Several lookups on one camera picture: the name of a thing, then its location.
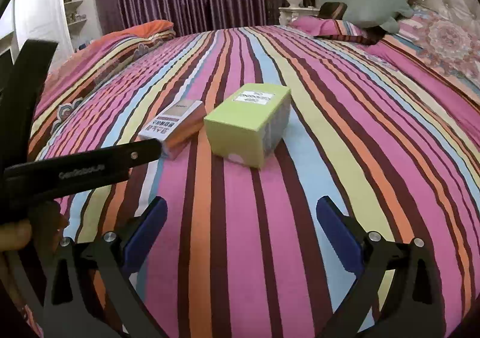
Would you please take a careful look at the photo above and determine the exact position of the folded orange pink quilt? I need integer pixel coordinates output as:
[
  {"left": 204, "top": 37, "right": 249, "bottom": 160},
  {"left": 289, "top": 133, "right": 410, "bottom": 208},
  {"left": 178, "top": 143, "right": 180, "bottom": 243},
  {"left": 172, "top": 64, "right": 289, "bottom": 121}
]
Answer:
[{"left": 35, "top": 20, "right": 174, "bottom": 117}]

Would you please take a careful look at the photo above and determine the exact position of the person's hand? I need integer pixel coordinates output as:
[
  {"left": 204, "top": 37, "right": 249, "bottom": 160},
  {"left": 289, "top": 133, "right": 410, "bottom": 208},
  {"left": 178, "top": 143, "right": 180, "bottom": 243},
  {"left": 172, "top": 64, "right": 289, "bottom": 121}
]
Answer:
[{"left": 0, "top": 206, "right": 69, "bottom": 252}]

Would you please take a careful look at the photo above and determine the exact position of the small white barcode box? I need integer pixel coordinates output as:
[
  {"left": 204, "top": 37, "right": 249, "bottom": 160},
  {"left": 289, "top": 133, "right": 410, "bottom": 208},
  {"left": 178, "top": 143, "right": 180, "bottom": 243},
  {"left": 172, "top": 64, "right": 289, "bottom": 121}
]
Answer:
[{"left": 137, "top": 99, "right": 207, "bottom": 159}]

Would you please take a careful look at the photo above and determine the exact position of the white bedside table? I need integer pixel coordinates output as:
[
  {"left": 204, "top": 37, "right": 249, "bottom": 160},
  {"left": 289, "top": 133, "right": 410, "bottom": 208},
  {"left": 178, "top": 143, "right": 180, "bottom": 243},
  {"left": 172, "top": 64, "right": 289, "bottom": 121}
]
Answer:
[{"left": 279, "top": 7, "right": 320, "bottom": 25}]

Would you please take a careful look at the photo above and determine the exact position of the small green cube box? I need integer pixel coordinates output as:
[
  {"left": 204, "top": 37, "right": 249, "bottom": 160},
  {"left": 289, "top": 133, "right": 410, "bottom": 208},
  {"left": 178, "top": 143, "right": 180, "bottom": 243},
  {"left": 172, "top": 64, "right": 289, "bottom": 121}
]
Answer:
[{"left": 204, "top": 83, "right": 291, "bottom": 168}]

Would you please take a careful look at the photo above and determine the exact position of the striped pink pillow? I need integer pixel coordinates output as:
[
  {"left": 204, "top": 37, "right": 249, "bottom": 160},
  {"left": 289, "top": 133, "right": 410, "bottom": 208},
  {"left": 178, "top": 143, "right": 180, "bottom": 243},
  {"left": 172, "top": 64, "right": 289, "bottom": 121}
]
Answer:
[{"left": 289, "top": 16, "right": 386, "bottom": 46}]

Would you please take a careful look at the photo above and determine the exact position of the floral pink pillow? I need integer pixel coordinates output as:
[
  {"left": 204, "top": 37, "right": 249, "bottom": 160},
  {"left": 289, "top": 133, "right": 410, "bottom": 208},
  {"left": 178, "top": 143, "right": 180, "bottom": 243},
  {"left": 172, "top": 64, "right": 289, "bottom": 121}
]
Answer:
[{"left": 367, "top": 6, "right": 479, "bottom": 142}]

